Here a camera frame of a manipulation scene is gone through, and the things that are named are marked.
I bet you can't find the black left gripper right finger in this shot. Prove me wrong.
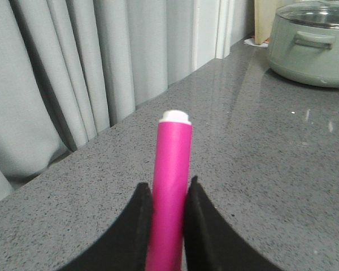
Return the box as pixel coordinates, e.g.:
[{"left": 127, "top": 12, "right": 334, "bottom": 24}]
[{"left": 183, "top": 176, "right": 280, "bottom": 270}]

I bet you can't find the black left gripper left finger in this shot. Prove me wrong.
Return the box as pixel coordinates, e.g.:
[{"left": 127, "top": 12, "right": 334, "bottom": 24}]
[{"left": 61, "top": 182, "right": 153, "bottom": 270}]

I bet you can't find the pink marker pen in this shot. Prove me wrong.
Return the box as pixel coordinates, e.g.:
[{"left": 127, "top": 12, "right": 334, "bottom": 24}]
[{"left": 145, "top": 110, "right": 192, "bottom": 270}]

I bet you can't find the white pleated curtain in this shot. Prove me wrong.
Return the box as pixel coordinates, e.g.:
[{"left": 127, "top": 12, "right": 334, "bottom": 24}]
[{"left": 0, "top": 1, "right": 194, "bottom": 201}]

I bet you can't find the pale green cooking pot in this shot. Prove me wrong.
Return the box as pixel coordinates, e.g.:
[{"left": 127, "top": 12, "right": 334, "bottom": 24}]
[{"left": 268, "top": 14, "right": 339, "bottom": 88}]

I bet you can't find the glass pot lid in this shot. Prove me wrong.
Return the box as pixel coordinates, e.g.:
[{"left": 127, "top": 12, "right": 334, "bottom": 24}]
[{"left": 276, "top": 1, "right": 339, "bottom": 29}]

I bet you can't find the white window frame post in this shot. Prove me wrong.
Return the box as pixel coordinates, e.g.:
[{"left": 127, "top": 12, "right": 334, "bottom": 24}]
[{"left": 192, "top": 0, "right": 234, "bottom": 71}]

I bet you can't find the beige board against wall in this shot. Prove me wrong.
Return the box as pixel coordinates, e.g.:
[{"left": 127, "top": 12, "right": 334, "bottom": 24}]
[{"left": 254, "top": 0, "right": 285, "bottom": 45}]

